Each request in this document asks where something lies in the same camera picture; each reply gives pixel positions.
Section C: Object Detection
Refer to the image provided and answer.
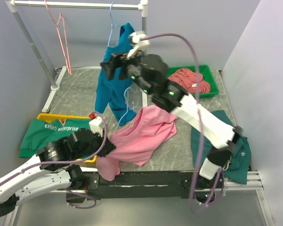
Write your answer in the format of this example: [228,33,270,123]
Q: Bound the blue t shirt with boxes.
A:
[95,23,136,126]

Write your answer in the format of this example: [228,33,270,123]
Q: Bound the aluminium frame rail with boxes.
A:
[4,171,273,226]

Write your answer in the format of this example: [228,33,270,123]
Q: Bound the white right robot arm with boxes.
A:
[100,53,242,188]

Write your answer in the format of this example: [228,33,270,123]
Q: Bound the green printed t shirt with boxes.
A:
[19,118,91,158]

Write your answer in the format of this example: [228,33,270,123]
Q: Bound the pink t shirt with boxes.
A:
[96,105,177,181]

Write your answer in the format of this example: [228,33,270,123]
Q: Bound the green plastic tray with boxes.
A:
[167,65,219,98]

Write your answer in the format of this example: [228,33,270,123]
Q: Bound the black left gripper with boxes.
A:
[72,128,116,161]

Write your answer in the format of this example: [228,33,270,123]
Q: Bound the silver clothes rack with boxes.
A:
[5,0,149,113]

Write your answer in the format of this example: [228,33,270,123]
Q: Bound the yellow plastic tray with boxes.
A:
[36,113,105,164]

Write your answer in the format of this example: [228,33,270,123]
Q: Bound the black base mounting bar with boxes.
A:
[56,169,228,203]

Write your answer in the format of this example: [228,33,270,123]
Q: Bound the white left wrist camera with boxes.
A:
[89,113,106,137]

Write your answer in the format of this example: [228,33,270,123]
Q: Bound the blue hanger with shirt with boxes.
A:
[107,2,121,47]

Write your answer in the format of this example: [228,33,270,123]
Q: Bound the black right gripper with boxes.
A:
[99,47,152,96]

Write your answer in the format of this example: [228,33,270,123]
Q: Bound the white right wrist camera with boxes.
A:
[126,31,150,59]

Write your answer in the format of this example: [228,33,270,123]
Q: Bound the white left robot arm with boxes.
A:
[0,129,116,217]

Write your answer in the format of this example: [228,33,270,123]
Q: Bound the dark green shorts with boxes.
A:
[190,109,252,185]

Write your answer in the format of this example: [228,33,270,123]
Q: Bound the pink wire hanger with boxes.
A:
[44,0,72,76]

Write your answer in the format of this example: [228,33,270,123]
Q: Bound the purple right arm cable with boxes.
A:
[143,33,225,214]

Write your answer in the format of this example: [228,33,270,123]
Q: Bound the blue wire hanger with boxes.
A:
[114,87,142,132]

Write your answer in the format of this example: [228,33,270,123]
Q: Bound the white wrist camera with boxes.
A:
[89,113,106,137]
[126,31,150,59]

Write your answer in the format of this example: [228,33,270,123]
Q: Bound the dusty red shirt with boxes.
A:
[168,68,211,94]

